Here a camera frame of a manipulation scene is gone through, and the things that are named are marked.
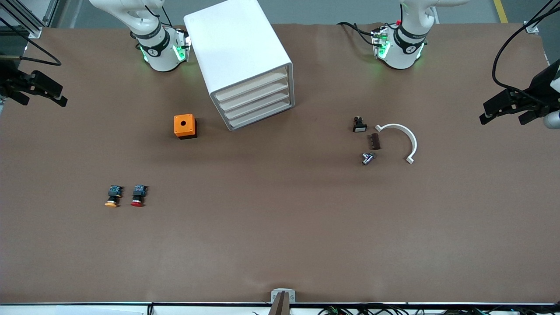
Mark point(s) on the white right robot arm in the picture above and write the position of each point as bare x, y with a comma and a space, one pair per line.
162, 61

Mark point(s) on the grey metal mount bracket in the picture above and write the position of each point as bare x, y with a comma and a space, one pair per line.
274, 295

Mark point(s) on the black white rectangular switch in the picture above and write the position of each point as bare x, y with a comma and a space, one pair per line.
359, 127

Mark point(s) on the white plastic drawer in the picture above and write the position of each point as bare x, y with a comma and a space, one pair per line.
251, 87
251, 107
251, 117
251, 97

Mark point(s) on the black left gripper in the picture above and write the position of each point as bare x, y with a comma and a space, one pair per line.
539, 85

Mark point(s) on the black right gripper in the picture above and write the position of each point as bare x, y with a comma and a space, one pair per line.
9, 82

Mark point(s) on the silver metal fitting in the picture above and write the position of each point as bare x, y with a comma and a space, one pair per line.
367, 159

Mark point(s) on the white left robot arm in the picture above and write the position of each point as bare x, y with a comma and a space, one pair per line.
400, 59

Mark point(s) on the white drawer cabinet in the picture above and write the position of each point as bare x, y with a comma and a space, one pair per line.
232, 43

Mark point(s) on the yellow mushroom push button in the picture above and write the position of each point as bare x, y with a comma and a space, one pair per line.
114, 191

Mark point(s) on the brown terminal block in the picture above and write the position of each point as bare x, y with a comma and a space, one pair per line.
374, 141

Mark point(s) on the aluminium frame profile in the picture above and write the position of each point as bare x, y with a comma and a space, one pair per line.
26, 24
536, 24

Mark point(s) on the orange button enclosure box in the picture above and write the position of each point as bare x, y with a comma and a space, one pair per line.
183, 124

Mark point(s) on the brown stand post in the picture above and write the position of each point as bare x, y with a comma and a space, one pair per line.
281, 306

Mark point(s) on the brown table mat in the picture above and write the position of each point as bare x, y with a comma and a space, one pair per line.
280, 218

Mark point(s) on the white curved plastic bracket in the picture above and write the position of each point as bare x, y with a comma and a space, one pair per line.
396, 126

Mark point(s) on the red mushroom push button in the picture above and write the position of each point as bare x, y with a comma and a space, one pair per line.
139, 190

